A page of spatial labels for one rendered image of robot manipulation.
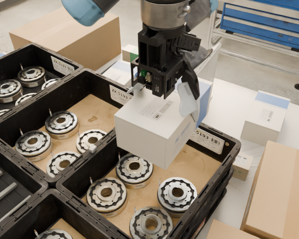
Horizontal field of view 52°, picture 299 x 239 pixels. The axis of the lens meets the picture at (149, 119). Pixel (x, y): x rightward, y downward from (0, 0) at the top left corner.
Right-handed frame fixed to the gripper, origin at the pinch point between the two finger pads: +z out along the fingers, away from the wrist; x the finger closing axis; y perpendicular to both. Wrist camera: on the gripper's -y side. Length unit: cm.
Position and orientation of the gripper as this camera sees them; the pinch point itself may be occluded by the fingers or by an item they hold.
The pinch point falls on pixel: (166, 107)
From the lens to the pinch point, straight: 64.6
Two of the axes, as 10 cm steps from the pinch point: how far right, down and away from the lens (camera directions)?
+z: 0.0, 7.3, 6.9
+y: -5.3, 5.8, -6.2
